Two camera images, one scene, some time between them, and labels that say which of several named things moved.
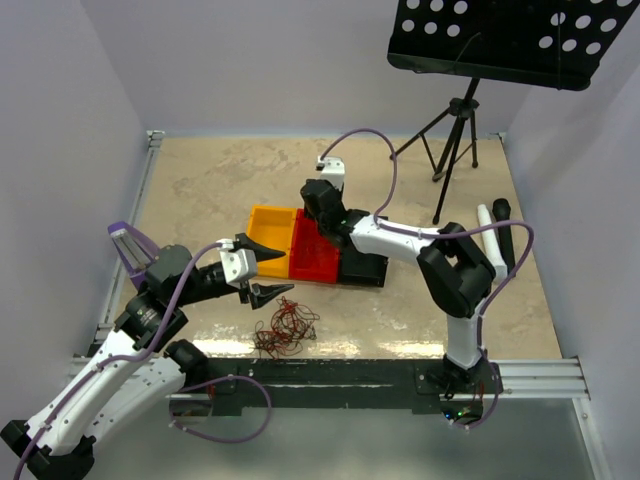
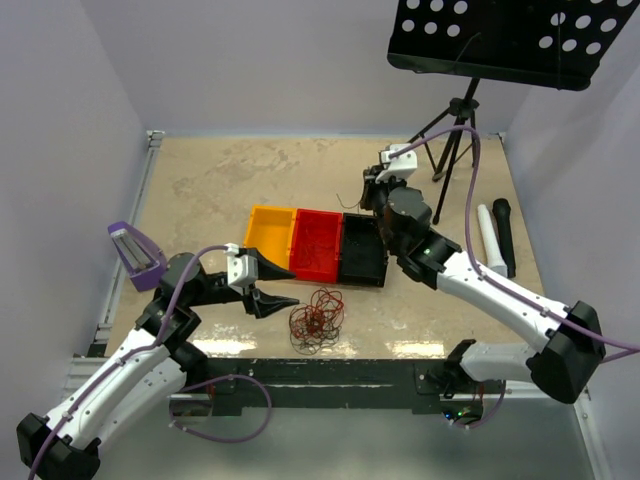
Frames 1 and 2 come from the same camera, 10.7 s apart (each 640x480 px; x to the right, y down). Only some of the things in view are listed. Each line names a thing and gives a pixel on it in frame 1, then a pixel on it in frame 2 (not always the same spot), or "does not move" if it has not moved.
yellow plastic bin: [273, 227] does not move
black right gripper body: [320, 226] -> [375, 197]
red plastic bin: [314, 257] does not move
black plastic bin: [361, 268] does not move
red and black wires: [291, 324] -> [316, 324]
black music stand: [558, 44] does not move
